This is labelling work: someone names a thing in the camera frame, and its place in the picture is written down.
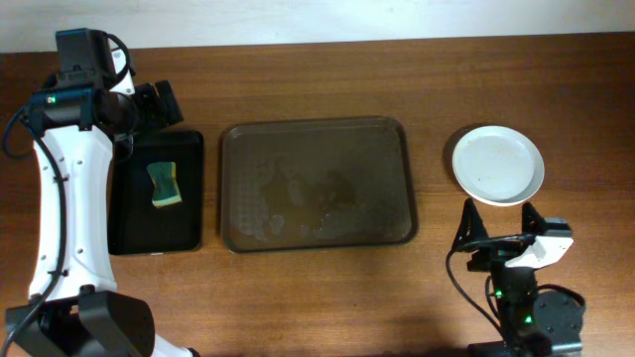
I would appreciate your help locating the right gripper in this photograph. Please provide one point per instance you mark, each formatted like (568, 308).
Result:
(497, 243)

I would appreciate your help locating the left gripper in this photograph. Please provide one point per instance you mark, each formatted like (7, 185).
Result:
(162, 102)

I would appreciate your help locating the white plate top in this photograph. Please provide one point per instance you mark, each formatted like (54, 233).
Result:
(497, 165)

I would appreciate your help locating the green yellow sponge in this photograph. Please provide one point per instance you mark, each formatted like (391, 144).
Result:
(166, 191)

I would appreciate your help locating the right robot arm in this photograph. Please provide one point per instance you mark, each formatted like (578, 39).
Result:
(531, 319)

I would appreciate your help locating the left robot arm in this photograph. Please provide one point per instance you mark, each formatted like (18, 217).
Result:
(75, 119)

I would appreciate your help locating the black tray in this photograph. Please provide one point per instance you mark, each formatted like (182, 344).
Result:
(135, 225)

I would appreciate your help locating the brown tray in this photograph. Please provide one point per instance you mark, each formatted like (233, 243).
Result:
(316, 184)

